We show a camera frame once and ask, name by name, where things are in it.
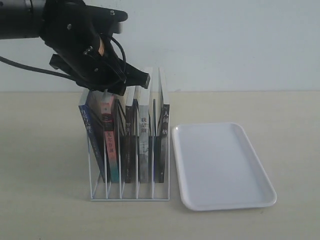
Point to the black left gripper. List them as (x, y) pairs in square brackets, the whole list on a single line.
[(81, 36)]

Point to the pink red book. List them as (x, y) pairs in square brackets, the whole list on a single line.
[(107, 108)]

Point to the dark blue book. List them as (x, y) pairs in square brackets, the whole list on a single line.
[(90, 110)]

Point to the black book white characters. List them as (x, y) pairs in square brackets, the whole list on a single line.
[(162, 117)]

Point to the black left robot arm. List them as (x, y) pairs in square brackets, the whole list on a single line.
[(23, 19)]

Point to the grey white book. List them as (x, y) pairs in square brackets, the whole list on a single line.
[(144, 128)]

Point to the dark brown book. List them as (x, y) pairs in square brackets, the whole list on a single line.
[(130, 142)]

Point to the white plastic tray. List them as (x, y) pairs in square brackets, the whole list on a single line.
[(218, 168)]

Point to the white wire book rack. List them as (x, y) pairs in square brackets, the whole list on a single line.
[(134, 191)]

